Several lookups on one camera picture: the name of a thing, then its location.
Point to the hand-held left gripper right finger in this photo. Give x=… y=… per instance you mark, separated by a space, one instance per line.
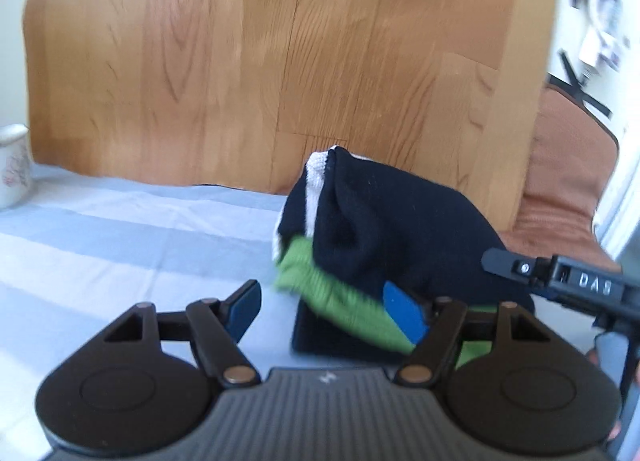
x=402 y=313

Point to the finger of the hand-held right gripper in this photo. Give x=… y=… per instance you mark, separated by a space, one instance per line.
x=510 y=266

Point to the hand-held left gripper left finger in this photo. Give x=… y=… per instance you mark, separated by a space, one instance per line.
x=245 y=308

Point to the navy and green knit sweater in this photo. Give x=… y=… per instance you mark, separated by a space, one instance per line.
x=400 y=231

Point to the brown seat cushion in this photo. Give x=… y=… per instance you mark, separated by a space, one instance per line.
x=565 y=181

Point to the blue striped bed sheet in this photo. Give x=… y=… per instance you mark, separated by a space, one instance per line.
x=125 y=241

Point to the black tape strip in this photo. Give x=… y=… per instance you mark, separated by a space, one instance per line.
x=570 y=71
x=595 y=103

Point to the wood-grain board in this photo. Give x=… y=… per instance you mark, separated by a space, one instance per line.
x=250 y=66

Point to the white enamel mug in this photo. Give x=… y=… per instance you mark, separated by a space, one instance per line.
x=12 y=171

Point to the white wall power adapter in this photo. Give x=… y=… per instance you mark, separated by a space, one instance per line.
x=602 y=46

